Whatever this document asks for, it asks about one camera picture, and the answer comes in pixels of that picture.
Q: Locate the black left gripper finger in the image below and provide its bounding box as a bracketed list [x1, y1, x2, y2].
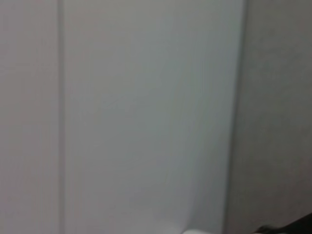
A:
[255, 212, 312, 234]

